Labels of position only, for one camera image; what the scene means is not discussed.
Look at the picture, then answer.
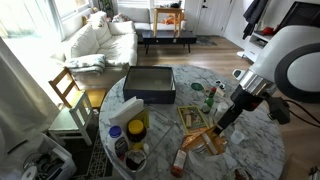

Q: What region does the white storage bin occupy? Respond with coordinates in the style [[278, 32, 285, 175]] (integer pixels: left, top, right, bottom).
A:
[[0, 133, 78, 180]]

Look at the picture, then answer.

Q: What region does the orange toy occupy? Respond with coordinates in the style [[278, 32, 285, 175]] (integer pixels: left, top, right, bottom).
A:
[[162, 12, 185, 26]]

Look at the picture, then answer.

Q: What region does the orange snack packet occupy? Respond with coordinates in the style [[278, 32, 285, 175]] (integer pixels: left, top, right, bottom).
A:
[[182, 125, 230, 157]]

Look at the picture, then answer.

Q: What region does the black slatted panel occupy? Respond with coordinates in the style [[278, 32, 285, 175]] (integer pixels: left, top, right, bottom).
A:
[[276, 0, 320, 34]]

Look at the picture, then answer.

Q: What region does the wooden side table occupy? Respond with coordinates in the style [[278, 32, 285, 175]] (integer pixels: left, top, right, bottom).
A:
[[152, 7, 185, 38]]

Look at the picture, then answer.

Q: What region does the white door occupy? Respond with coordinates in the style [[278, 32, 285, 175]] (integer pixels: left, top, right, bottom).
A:
[[195, 0, 238, 37]]

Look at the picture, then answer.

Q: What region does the blue lid white bottle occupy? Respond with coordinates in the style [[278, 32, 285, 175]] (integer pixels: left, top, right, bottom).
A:
[[106, 125, 130, 159]]

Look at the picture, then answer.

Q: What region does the white tape roll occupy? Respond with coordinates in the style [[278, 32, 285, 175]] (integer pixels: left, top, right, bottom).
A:
[[21, 165, 39, 180]]

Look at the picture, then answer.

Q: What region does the potted plant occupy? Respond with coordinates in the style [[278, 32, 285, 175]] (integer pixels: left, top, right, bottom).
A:
[[98, 0, 115, 18]]

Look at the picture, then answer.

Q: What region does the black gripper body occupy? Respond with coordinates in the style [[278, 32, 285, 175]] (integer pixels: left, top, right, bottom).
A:
[[218, 84, 264, 131]]

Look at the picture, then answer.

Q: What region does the yellow lid dark jar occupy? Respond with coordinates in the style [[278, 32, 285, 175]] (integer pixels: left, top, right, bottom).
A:
[[126, 119, 148, 144]]

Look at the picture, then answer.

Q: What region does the dark doormat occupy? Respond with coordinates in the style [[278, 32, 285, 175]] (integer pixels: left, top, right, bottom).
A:
[[194, 35, 218, 47]]

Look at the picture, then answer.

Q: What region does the white floor device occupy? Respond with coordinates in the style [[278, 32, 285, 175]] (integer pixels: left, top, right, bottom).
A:
[[231, 68, 247, 81]]

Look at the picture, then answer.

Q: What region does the clear plastic cup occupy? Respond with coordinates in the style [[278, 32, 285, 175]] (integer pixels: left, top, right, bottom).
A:
[[187, 141, 233, 171]]

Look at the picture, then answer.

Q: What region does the clear plastic box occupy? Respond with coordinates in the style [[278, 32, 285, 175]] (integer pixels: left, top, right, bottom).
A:
[[105, 105, 179, 174]]

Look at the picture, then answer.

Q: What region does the red hot sauce bottle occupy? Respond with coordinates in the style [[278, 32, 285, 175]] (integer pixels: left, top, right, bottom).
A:
[[170, 147, 189, 179]]

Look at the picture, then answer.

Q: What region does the light grey loveseat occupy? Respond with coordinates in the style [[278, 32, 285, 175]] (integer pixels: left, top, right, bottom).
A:
[[117, 6, 188, 32]]

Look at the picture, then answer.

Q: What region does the patterned rug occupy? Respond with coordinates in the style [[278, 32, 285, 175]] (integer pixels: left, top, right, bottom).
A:
[[70, 128, 115, 180]]

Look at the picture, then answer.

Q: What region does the dark blue cardboard box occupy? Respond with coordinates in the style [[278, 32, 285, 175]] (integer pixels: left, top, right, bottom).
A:
[[122, 65, 177, 105]]

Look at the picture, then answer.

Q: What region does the green bottle red cap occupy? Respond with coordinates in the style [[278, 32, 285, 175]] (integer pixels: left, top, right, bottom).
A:
[[201, 86, 218, 115]]

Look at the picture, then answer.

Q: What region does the white low cabinet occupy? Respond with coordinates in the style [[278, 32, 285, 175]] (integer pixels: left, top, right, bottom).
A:
[[242, 30, 278, 63]]

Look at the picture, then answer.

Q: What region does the white curtain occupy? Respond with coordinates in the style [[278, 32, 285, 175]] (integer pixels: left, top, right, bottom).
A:
[[0, 35, 62, 161]]

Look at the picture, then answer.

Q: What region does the yellow wooden chair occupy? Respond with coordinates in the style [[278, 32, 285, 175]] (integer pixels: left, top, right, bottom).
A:
[[48, 66, 108, 110]]

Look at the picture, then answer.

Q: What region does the small clear measuring cup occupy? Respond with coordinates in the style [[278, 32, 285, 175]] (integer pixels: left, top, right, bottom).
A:
[[230, 129, 246, 145]]

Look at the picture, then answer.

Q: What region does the white paper stack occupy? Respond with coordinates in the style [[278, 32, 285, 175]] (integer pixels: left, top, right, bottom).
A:
[[108, 95, 145, 129]]

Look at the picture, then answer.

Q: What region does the hanging dark jacket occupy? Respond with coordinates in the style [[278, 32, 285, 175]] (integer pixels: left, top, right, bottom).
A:
[[242, 0, 270, 41]]

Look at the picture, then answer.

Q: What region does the small wooden block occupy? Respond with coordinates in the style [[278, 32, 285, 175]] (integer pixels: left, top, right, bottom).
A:
[[185, 114, 193, 129], [216, 87, 228, 98]]

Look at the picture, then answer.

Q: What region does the red item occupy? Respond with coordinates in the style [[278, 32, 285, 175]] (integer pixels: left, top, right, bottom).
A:
[[261, 26, 275, 37]]

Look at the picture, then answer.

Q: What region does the small white chair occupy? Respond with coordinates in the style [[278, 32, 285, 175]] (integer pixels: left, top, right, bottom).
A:
[[47, 91, 95, 148]]

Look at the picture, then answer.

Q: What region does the white sofa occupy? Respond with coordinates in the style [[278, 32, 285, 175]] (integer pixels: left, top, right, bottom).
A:
[[59, 11, 139, 90]]

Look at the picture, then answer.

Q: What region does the grey white blanket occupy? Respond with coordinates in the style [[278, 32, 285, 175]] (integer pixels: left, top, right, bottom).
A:
[[64, 53, 108, 76]]

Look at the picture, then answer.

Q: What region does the floral cushion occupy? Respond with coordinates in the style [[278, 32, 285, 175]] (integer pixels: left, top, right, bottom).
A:
[[87, 11, 108, 30]]

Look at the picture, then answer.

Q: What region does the green round lid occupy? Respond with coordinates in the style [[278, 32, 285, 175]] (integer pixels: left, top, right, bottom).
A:
[[190, 82, 205, 92]]

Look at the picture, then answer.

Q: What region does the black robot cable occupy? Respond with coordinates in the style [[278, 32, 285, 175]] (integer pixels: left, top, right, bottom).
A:
[[263, 93, 320, 129]]

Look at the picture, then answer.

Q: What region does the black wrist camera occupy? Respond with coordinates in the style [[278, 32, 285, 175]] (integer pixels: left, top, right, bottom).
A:
[[267, 95, 292, 125]]

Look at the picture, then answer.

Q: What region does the dark coffee table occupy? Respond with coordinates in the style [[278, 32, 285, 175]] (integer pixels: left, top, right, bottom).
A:
[[141, 30, 198, 55]]

